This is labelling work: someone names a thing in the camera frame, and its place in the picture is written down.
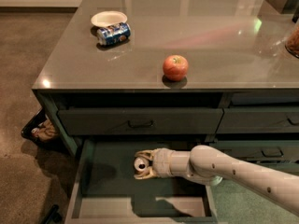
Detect top right drawer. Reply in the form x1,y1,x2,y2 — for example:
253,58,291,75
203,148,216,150
217,106,299,134

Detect closed top left drawer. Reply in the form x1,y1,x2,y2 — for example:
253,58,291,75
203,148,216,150
58,107,222,135

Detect black object bottom left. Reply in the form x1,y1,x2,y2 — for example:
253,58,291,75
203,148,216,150
40,204,63,224

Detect orange gold drink can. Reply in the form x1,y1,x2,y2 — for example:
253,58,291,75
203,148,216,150
134,157,150,174

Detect dark cabinet counter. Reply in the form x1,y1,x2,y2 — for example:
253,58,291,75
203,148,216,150
33,0,299,153

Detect blue soda can lying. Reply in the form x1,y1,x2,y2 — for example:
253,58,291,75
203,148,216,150
96,22,131,47

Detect middle right drawer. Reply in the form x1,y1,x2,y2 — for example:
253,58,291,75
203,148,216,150
210,140,299,163

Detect white paper bowl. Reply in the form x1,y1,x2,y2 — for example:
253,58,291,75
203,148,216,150
91,11,127,27

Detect open middle drawer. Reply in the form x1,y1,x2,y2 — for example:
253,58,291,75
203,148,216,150
64,140,218,224

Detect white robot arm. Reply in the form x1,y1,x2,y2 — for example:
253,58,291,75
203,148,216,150
134,145,299,216

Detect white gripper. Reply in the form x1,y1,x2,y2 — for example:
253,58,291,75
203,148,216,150
134,148,173,180

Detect red apple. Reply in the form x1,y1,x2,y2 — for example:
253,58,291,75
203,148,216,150
163,55,189,81

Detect black bin with trash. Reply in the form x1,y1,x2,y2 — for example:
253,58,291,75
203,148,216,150
21,108,62,148

